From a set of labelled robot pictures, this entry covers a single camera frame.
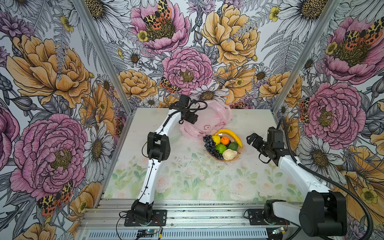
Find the right green circuit board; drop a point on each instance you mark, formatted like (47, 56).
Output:
(280, 230)

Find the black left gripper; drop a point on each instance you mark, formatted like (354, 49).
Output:
(190, 119)

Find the fake yellow banana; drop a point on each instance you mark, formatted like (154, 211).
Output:
(231, 134)

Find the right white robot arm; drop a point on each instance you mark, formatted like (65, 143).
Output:
(323, 212)

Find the left aluminium corner post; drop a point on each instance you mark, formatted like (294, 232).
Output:
(97, 40)

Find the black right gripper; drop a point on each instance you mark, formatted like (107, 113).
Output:
(255, 144)

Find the left green circuit board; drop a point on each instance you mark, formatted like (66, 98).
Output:
(149, 233)

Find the white ventilated cable duct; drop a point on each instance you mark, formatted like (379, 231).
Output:
(185, 234)

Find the fake dark grape bunch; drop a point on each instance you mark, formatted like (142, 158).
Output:
(211, 147)

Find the right aluminium corner post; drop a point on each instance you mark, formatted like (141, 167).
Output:
(313, 38)

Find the pink printed plastic bag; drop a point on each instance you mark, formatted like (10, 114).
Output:
(215, 117)

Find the fake orange tangerine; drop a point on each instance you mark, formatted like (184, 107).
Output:
(225, 141)

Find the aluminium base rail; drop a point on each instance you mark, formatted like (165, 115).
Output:
(181, 214)

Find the green circuit board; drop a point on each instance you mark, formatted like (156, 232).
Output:
(280, 230)
(149, 233)

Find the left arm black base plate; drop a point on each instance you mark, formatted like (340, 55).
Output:
(155, 218)

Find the aluminium corner post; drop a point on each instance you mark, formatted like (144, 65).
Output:
(313, 38)
(97, 40)

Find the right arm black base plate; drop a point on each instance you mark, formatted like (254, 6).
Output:
(256, 218)

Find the fake green lime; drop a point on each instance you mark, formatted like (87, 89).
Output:
(220, 148)

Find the fake pale yellow pear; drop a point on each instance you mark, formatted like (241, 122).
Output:
(229, 155)

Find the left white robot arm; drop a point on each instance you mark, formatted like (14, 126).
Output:
(158, 150)

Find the fake yellow lemon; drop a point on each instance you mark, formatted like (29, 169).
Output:
(216, 139)

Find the fake dark avocado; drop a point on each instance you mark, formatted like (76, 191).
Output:
(233, 146)

